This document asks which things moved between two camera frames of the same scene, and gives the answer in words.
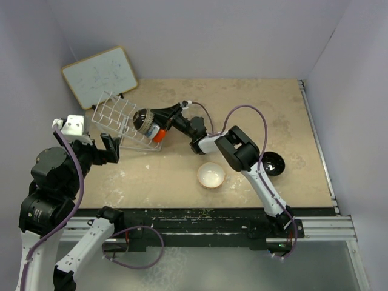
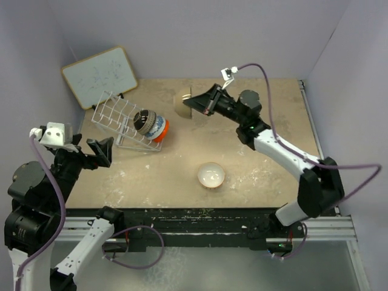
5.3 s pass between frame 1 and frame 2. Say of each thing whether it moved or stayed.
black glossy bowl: stayed
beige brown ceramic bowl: moved
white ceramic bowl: stayed
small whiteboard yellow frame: stayed
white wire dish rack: stayed
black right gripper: moved
